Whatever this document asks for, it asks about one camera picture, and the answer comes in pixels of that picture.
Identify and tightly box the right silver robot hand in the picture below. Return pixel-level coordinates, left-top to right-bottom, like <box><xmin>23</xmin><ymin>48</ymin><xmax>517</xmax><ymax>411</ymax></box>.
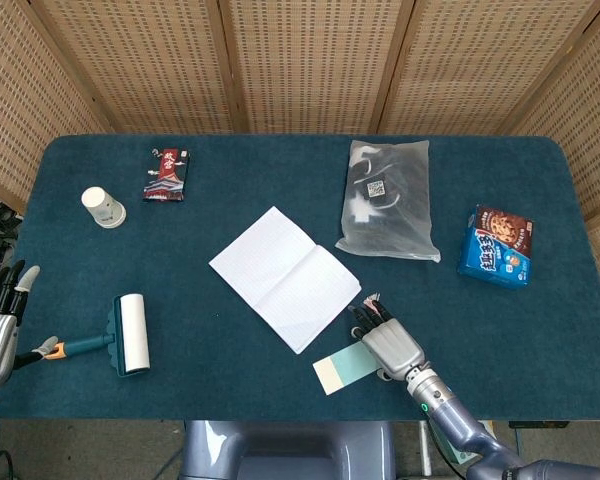
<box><xmin>348</xmin><ymin>298</ymin><xmax>427</xmax><ymax>383</ymax></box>

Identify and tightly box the teal and cream tasselled bookmark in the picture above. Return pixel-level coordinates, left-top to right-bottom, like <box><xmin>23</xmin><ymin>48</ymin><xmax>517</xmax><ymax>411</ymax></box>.
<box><xmin>312</xmin><ymin>294</ymin><xmax>389</xmax><ymax>397</ymax></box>

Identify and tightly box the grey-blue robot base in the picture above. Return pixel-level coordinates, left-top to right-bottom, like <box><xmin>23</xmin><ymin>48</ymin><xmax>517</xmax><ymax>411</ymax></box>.
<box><xmin>179</xmin><ymin>419</ymin><xmax>397</xmax><ymax>480</ymax></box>

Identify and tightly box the open white lined notebook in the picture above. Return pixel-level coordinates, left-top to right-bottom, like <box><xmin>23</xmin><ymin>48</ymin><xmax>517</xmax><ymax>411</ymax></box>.
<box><xmin>208</xmin><ymin>205</ymin><xmax>363</xmax><ymax>355</ymax></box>

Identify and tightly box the white table leg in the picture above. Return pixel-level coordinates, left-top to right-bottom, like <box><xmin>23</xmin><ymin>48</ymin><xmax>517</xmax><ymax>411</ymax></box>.
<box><xmin>418</xmin><ymin>420</ymin><xmax>434</xmax><ymax>476</ymax></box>

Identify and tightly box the pale teal device box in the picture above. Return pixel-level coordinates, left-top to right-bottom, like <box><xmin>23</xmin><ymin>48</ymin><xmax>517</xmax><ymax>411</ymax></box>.
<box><xmin>442</xmin><ymin>420</ymin><xmax>497</xmax><ymax>467</ymax></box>

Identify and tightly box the clear bag with black item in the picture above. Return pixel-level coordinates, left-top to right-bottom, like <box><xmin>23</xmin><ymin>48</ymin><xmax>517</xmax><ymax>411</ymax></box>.
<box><xmin>334</xmin><ymin>139</ymin><xmax>442</xmax><ymax>264</ymax></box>

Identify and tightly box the teal lint roller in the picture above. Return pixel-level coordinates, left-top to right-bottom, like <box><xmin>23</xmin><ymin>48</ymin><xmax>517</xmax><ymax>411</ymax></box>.
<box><xmin>42</xmin><ymin>293</ymin><xmax>151</xmax><ymax>380</ymax></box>

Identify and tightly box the blue cookie box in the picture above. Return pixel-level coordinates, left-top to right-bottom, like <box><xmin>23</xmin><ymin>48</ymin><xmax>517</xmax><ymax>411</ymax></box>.
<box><xmin>456</xmin><ymin>203</ymin><xmax>535</xmax><ymax>291</ymax></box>

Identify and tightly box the teal table cover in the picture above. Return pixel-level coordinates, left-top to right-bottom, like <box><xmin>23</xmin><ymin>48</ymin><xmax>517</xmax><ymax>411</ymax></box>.
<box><xmin>0</xmin><ymin>133</ymin><xmax>600</xmax><ymax>422</ymax></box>

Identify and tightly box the white paper cup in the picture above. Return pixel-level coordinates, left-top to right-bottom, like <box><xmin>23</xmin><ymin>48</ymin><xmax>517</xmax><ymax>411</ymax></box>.
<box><xmin>80</xmin><ymin>186</ymin><xmax>127</xmax><ymax>230</ymax></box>

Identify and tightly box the red and black packet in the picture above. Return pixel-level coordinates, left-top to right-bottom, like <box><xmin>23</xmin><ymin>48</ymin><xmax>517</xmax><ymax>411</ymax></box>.
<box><xmin>141</xmin><ymin>147</ymin><xmax>192</xmax><ymax>203</ymax></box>

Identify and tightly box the woven folding screen panel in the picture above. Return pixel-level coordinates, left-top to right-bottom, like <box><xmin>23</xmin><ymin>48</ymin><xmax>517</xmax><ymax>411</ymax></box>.
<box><xmin>29</xmin><ymin>0</ymin><xmax>249</xmax><ymax>135</ymax></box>
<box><xmin>379</xmin><ymin>0</ymin><xmax>600</xmax><ymax>136</ymax></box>
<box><xmin>502</xmin><ymin>0</ymin><xmax>600</xmax><ymax>301</ymax></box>
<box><xmin>0</xmin><ymin>0</ymin><xmax>106</xmax><ymax>214</ymax></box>
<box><xmin>219</xmin><ymin>0</ymin><xmax>416</xmax><ymax>135</ymax></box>

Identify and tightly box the black cable bundle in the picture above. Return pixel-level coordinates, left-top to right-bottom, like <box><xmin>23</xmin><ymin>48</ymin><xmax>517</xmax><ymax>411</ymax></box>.
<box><xmin>0</xmin><ymin>194</ymin><xmax>24</xmax><ymax>274</ymax></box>

